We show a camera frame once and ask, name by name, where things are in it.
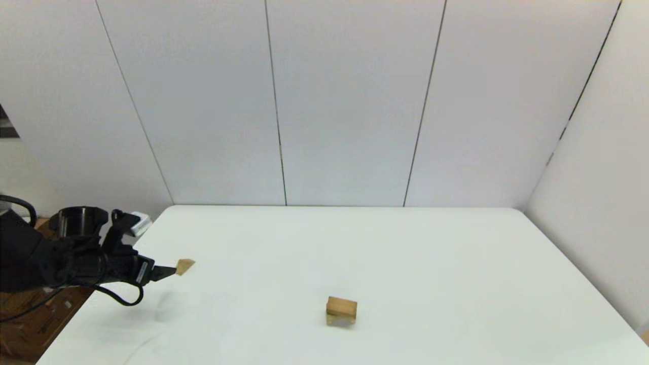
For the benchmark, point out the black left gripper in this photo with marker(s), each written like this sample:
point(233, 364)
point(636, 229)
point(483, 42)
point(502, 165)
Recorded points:
point(127, 268)

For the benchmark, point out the triangular wooden block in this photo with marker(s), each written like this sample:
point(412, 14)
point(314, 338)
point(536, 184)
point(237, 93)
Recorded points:
point(185, 266)

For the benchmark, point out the arched wooden block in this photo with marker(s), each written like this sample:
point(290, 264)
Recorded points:
point(330, 321)

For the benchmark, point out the rectangular wooden block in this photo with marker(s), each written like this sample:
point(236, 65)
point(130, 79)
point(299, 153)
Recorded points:
point(342, 306)

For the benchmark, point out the brown cardboard box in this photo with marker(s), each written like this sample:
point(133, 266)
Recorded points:
point(40, 329)
point(45, 228)

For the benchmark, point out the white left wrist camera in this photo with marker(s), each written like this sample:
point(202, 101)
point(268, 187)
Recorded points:
point(142, 223)

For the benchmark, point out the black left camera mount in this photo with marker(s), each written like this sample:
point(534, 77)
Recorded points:
point(119, 233)

